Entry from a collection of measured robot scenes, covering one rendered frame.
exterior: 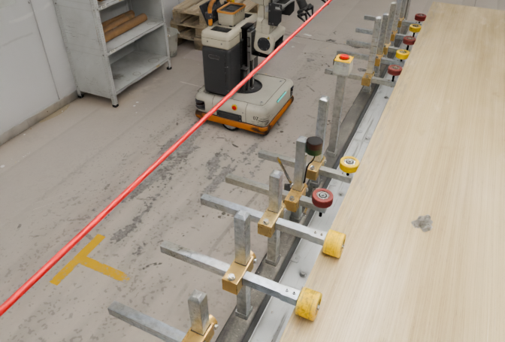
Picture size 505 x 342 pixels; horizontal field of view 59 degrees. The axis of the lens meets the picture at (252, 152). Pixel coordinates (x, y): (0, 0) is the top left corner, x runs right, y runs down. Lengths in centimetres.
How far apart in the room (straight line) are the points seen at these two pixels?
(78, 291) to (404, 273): 179
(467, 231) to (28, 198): 271
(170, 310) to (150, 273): 27
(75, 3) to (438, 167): 303
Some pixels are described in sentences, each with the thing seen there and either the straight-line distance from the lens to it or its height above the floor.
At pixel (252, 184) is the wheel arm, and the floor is 86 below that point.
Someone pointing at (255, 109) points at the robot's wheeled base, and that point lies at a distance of 347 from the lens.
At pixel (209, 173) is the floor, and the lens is 326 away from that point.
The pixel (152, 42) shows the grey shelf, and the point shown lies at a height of 26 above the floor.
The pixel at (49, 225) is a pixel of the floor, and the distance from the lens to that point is 312.
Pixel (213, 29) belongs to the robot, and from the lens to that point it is 348.
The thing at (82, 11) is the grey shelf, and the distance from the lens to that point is 397.
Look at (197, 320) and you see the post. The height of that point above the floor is 103.
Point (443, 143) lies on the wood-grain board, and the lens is 214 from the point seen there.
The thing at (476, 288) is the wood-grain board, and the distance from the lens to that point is 157.
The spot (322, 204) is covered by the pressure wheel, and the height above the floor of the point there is 90.
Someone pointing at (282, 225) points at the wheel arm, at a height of 96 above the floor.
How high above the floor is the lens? 203
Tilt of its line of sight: 36 degrees down
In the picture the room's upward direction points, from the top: straight up
